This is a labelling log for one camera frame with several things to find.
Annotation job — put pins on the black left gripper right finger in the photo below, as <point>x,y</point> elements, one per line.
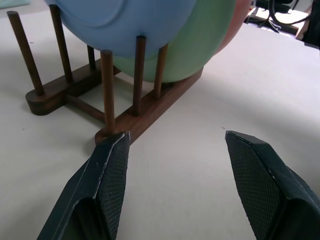
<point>262,180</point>

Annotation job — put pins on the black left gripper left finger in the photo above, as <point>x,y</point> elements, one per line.
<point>100,180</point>

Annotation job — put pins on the wooden dish rack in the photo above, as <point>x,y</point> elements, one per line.
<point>130,110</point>

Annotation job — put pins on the green plate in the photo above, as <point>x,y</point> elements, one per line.
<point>192,42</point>

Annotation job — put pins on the pink plate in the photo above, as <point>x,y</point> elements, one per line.
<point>235,27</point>

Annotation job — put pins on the blue plate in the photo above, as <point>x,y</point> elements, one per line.
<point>112,22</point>

